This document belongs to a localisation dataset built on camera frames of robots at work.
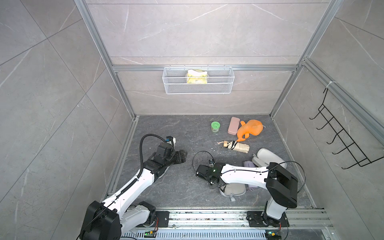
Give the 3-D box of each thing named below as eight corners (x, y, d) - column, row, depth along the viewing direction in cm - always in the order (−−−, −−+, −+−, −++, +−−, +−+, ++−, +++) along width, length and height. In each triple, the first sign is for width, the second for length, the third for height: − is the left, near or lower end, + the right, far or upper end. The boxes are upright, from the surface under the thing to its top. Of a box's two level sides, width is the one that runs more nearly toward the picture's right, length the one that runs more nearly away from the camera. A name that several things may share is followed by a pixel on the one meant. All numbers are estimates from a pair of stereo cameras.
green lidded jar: (211, 132, 112) (212, 127, 108) (210, 125, 116) (211, 121, 112) (219, 132, 112) (220, 127, 108) (218, 125, 116) (219, 121, 112)
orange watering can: (237, 141, 106) (240, 135, 100) (234, 126, 115) (236, 119, 109) (262, 141, 106) (266, 135, 100) (257, 126, 115) (260, 119, 109)
